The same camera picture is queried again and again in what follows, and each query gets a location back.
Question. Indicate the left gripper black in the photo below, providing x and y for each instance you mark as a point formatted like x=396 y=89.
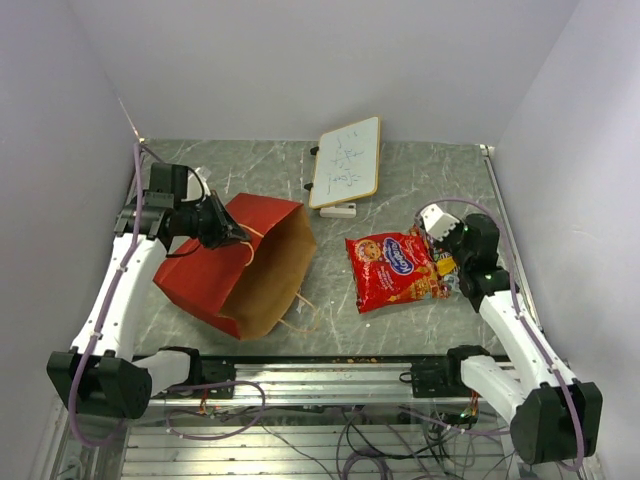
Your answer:
x=219 y=232

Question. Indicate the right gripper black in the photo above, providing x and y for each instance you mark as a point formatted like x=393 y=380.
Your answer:
x=443 y=243

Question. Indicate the red brown paper bag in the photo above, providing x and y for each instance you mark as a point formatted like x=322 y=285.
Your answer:
x=244 y=290

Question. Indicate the red cookie snack bag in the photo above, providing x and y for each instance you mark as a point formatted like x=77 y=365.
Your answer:
x=393 y=268

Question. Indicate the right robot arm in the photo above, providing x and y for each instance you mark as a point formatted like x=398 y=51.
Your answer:
x=552 y=416

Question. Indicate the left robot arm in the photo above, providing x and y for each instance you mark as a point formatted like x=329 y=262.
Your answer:
x=99 y=375

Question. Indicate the white whiteboard eraser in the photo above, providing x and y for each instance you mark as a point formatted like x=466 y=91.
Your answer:
x=339 y=211

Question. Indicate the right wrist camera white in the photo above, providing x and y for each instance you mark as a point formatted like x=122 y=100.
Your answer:
x=435 y=222

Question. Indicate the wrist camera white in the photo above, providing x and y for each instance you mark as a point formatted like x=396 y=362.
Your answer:
x=435 y=222
x=197 y=187

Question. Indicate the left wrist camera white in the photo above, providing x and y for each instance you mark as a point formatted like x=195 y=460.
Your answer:
x=197 y=187

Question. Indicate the small whiteboard wooden frame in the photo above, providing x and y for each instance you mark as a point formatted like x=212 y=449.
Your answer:
x=346 y=164

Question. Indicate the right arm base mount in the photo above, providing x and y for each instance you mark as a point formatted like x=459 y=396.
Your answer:
x=431 y=378

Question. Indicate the aluminium frame rail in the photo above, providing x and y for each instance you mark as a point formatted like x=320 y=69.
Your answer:
x=298 y=381

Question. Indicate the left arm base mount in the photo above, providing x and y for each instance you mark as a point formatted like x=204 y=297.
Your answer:
x=221 y=372

